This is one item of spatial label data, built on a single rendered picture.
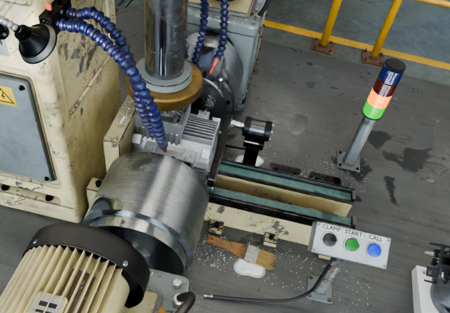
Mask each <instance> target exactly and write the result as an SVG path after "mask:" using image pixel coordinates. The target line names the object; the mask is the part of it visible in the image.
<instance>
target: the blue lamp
mask: <svg viewBox="0 0 450 313"><path fill-rule="evenodd" d="M403 74H404V71H403V72H394V71H392V70H390V69H388V68H387V67H386V65H385V64H384V65H383V67H382V69H381V71H380V73H379V75H378V77H379V79H380V80H381V81H382V82H384V83H386V84H389V85H396V84H398V83H399V82H400V79H401V77H402V75H403Z"/></svg>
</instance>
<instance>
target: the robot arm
mask: <svg viewBox="0 0 450 313"><path fill-rule="evenodd" d="M429 244H430V245H434V246H438V247H440V248H441V250H438V249H434V253H433V252H429V251H425V253H426V254H428V255H432V256H433V257H432V260H431V265H432V266H435V267H430V266H427V270H426V271H425V270H422V272H424V273H426V276H429V277H432V281H429V280H426V279H424V281H427V282H429V283H432V285H431V289H430V295H431V300H432V303H433V305H434V307H435V308H436V310H437V311H438V312H439V313H450V246H449V245H444V244H437V243H429ZM446 248H449V251H444V250H445V249H446ZM434 257H436V258H434Z"/></svg>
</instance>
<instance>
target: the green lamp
mask: <svg viewBox="0 0 450 313"><path fill-rule="evenodd" d="M384 110H385V108H384V109H377V108H375V107H373V106H372V105H370V104H369V102H368V99H367V101H366V104H365V105H364V108H363V113H364V114H365V116H367V117H369V118H371V119H379V118H381V116H382V114H383V112H384Z"/></svg>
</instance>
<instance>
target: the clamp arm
mask: <svg viewBox="0 0 450 313"><path fill-rule="evenodd" d="M232 118H233V115H229V114H226V118H225V120H224V124H223V127H222V131H219V134H218V139H219V141H218V145H217V148H216V152H215V155H214V159H213V162H212V166H211V168H210V172H207V174H206V180H208V181H207V186H210V187H214V186H215V183H216V178H217V175H218V171H219V168H220V164H221V161H222V156H223V153H224V148H225V146H226V141H227V139H228V134H229V131H230V128H231V127H233V124H234V122H232V121H235V120H232ZM231 124H232V125H231Z"/></svg>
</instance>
